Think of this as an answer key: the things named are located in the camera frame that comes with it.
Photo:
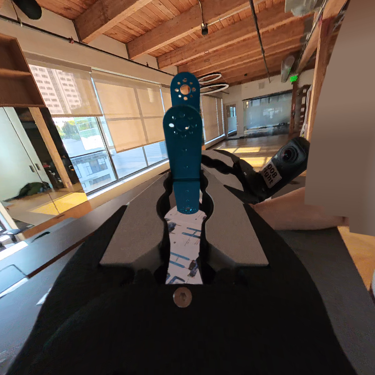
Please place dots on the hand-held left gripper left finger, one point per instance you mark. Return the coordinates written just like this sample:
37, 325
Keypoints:
131, 234

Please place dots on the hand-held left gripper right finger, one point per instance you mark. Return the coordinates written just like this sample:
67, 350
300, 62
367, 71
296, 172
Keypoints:
234, 234

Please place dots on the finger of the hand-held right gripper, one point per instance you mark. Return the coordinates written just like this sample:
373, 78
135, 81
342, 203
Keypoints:
225, 162
243, 192

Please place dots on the blue metal bracket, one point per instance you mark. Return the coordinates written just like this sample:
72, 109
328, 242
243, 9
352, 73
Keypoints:
183, 152

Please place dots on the person's right forearm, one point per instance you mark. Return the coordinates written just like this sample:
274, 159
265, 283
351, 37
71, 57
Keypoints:
293, 211

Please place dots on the light grey desk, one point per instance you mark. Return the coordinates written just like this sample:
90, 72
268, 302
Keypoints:
44, 257

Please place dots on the dark grey desk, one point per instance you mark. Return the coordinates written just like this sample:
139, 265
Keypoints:
322, 263

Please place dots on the beige roller blind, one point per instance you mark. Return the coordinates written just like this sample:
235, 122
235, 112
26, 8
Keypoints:
211, 117
67, 90
129, 117

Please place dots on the printed assembly instruction sheet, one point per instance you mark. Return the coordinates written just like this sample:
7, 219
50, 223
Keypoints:
184, 249

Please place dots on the large glass window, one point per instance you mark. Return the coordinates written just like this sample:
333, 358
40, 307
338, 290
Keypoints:
88, 164

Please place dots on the dark green bag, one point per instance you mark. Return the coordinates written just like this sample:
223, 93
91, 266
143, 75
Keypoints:
35, 187

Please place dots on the black ceiling pipe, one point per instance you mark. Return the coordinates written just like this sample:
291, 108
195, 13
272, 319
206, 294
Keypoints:
260, 44

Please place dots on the black ceiling spotlight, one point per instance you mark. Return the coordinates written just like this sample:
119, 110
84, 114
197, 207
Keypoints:
204, 30

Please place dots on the white tall cabinet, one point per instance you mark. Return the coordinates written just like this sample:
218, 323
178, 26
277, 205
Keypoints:
14, 152

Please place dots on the black round ceiling lamp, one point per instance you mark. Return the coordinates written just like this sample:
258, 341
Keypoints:
27, 8

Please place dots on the silver air duct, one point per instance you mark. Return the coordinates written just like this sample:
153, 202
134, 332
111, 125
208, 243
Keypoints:
287, 67

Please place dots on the black wall pipe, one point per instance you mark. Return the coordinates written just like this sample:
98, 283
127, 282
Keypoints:
88, 44

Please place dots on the wooden wall shelf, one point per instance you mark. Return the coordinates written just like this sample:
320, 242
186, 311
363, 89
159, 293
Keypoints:
14, 88

